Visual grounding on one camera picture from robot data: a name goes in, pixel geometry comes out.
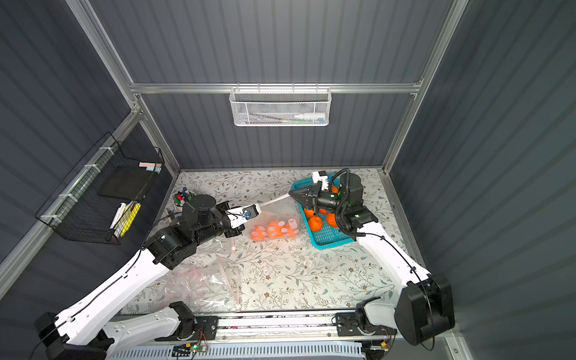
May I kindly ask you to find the orange from cluster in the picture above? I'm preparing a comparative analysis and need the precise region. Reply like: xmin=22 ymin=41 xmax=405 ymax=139
xmin=325 ymin=213 xmax=338 ymax=228

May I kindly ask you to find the clear pink-dotted zip-top bag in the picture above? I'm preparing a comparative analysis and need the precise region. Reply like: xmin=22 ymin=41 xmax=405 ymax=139
xmin=149 ymin=238 xmax=241 ymax=313

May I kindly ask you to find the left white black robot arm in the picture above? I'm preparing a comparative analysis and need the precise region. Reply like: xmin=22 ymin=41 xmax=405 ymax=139
xmin=35 ymin=194 xmax=261 ymax=359

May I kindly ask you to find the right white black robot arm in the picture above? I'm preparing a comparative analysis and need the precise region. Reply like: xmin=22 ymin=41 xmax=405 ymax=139
xmin=289 ymin=169 xmax=455 ymax=346

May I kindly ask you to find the pink pen cup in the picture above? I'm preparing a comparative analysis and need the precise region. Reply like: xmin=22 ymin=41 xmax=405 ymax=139
xmin=172 ymin=191 xmax=195 ymax=212

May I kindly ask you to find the teal plastic basket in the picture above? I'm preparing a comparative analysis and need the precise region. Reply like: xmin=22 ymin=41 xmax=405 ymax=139
xmin=298 ymin=205 xmax=353 ymax=250

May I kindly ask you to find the yellow marker in basket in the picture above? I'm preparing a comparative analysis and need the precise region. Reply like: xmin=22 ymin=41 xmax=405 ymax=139
xmin=114 ymin=202 xmax=141 ymax=238

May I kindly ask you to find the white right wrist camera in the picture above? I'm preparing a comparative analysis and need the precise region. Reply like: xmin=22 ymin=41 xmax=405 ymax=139
xmin=312 ymin=170 xmax=329 ymax=191

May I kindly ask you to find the white wire wall basket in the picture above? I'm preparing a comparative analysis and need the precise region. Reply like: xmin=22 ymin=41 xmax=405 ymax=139
xmin=229 ymin=88 xmax=332 ymax=127

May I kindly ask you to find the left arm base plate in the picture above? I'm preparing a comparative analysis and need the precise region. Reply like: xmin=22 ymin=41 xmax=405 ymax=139
xmin=154 ymin=315 xmax=219 ymax=342

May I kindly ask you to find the black wire wall basket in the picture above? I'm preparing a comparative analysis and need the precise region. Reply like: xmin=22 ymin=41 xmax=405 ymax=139
xmin=35 ymin=133 xmax=164 ymax=245

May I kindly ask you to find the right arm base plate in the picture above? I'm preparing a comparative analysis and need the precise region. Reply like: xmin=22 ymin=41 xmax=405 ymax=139
xmin=331 ymin=311 xmax=398 ymax=337

